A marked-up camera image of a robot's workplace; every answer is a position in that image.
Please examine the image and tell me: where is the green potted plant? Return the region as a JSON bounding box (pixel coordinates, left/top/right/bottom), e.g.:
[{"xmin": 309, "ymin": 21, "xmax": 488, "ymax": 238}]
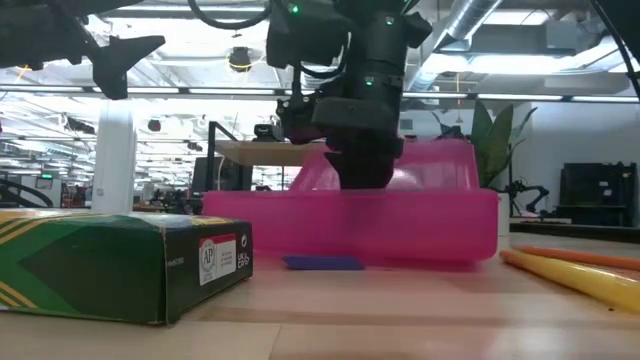
[{"xmin": 432, "ymin": 99, "xmax": 539, "ymax": 191}]

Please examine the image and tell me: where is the black ceiling dome camera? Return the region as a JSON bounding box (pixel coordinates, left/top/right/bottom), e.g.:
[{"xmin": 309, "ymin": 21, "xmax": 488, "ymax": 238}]
[{"xmin": 228, "ymin": 45, "xmax": 253, "ymax": 73}]

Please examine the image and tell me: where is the silver spiral air duct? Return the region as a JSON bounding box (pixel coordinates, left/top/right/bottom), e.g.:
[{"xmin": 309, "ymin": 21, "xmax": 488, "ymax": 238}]
[{"xmin": 403, "ymin": 0, "xmax": 504, "ymax": 92}]

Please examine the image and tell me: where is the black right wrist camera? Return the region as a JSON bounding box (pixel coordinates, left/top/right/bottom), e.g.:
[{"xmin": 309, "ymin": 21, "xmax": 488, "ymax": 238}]
[{"xmin": 275, "ymin": 93, "xmax": 329, "ymax": 147}]

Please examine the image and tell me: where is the black monitor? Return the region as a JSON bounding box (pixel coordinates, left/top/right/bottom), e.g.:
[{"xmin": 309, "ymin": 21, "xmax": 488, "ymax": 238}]
[{"xmin": 191, "ymin": 156, "xmax": 254, "ymax": 194}]

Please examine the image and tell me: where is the black looped cable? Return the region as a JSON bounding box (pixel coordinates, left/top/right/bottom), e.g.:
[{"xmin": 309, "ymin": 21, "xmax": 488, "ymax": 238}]
[{"xmin": 186, "ymin": 0, "xmax": 275, "ymax": 31}]

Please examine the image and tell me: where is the black bench edge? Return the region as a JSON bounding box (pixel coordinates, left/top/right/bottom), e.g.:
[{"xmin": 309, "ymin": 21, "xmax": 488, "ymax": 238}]
[{"xmin": 509, "ymin": 221, "xmax": 640, "ymax": 245}]

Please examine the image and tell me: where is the white column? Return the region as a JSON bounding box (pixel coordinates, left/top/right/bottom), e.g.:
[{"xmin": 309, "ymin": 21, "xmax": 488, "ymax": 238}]
[{"xmin": 90, "ymin": 98, "xmax": 138, "ymax": 216}]

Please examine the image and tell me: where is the pink translucent pencil box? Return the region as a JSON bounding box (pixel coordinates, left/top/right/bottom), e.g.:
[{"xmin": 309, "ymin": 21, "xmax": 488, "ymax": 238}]
[{"xmin": 202, "ymin": 138, "xmax": 500, "ymax": 267}]

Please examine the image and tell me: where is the green crayon box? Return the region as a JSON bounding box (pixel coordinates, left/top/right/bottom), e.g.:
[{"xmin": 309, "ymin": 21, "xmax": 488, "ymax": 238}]
[{"xmin": 0, "ymin": 208, "xmax": 255, "ymax": 327}]

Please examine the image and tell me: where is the black cabinet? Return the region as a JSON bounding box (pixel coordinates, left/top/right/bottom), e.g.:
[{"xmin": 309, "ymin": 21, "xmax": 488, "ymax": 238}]
[{"xmin": 556, "ymin": 160, "xmax": 639, "ymax": 228}]

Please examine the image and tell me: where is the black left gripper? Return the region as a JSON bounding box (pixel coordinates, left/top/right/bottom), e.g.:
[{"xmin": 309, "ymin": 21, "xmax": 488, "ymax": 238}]
[{"xmin": 0, "ymin": 0, "xmax": 167, "ymax": 101}]

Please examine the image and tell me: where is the blue eraser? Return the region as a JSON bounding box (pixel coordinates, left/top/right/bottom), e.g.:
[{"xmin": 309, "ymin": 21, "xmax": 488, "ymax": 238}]
[{"xmin": 281, "ymin": 254, "xmax": 366, "ymax": 272}]

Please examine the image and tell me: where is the black hanging cable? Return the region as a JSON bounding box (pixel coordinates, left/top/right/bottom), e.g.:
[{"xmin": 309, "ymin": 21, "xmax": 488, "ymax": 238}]
[{"xmin": 588, "ymin": 0, "xmax": 640, "ymax": 99}]

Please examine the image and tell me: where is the yellow marker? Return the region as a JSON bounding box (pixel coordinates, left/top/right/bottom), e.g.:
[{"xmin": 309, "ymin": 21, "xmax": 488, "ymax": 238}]
[{"xmin": 499, "ymin": 248, "xmax": 640, "ymax": 316}]

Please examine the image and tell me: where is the orange marker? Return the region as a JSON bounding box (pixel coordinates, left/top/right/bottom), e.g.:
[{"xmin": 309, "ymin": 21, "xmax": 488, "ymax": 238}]
[{"xmin": 513, "ymin": 244, "xmax": 640, "ymax": 273}]

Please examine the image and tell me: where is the black camera on table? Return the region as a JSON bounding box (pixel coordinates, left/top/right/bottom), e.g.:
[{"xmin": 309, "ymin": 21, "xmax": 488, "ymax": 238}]
[{"xmin": 252, "ymin": 122, "xmax": 286, "ymax": 143}]

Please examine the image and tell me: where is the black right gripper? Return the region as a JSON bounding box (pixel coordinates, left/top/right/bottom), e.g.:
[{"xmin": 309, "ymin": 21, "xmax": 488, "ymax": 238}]
[{"xmin": 311, "ymin": 97, "xmax": 405, "ymax": 191}]

